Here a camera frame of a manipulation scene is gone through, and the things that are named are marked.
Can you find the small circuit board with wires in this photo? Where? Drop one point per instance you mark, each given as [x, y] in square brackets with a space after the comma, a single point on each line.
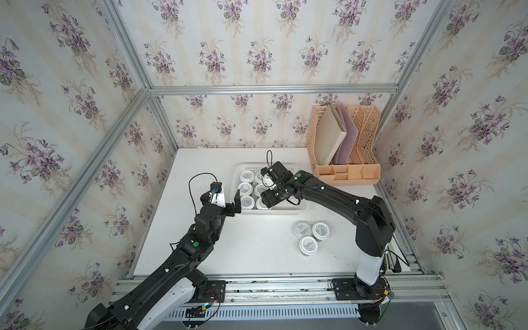
[196, 312]

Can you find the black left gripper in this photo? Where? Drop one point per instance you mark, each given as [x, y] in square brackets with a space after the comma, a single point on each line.
[228, 207]

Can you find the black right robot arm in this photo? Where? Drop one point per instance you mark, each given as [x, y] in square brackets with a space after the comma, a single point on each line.
[374, 224]

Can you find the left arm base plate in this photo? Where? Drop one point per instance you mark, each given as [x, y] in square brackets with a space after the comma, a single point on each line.
[212, 291]

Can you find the beige folder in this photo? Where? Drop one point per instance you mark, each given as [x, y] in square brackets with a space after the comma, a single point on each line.
[330, 133]

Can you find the yogurt cup row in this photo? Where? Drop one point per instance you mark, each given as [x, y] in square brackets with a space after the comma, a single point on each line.
[247, 202]
[247, 176]
[259, 189]
[260, 204]
[245, 189]
[258, 179]
[308, 246]
[302, 229]
[320, 231]

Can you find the aluminium mounting rail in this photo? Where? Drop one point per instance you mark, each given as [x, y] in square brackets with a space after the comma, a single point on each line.
[311, 290]

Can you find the yogurt cup front row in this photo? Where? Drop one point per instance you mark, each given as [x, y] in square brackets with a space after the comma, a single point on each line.
[259, 189]
[245, 189]
[308, 246]
[258, 179]

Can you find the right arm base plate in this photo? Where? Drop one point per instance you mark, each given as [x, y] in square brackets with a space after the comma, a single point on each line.
[354, 289]

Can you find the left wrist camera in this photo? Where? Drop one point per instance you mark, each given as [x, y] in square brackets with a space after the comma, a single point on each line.
[217, 196]

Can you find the yogurt cup back row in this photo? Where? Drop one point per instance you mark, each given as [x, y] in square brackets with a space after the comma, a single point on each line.
[247, 176]
[260, 204]
[247, 202]
[302, 229]
[320, 231]

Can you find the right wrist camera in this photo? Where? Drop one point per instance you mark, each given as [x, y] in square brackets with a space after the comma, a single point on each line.
[266, 179]

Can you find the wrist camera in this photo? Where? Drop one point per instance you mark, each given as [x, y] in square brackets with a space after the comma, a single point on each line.
[217, 196]
[266, 179]

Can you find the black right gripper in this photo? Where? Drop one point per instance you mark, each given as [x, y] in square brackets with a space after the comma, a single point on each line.
[267, 199]

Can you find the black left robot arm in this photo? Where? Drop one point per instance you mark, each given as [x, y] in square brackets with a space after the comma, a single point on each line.
[175, 282]

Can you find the peach plastic file organizer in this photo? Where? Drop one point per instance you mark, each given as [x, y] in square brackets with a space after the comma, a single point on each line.
[361, 167]

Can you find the purple folder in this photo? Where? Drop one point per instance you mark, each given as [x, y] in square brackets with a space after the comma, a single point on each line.
[345, 149]

